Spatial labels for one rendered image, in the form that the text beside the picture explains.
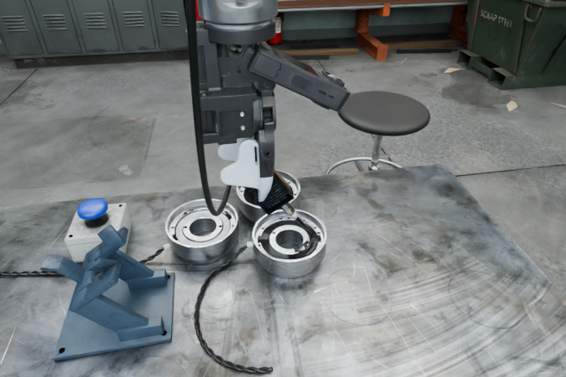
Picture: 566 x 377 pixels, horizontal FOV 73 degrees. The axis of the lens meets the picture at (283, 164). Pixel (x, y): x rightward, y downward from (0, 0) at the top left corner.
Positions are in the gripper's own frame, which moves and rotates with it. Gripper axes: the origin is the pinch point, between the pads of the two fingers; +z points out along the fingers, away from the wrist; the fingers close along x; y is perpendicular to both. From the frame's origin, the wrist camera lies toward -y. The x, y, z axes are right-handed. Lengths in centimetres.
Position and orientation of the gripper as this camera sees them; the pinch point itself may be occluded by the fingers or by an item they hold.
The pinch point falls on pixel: (264, 183)
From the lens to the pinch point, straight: 48.8
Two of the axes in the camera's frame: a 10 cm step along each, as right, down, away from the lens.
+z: -0.1, 8.3, 5.6
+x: 1.9, 5.5, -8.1
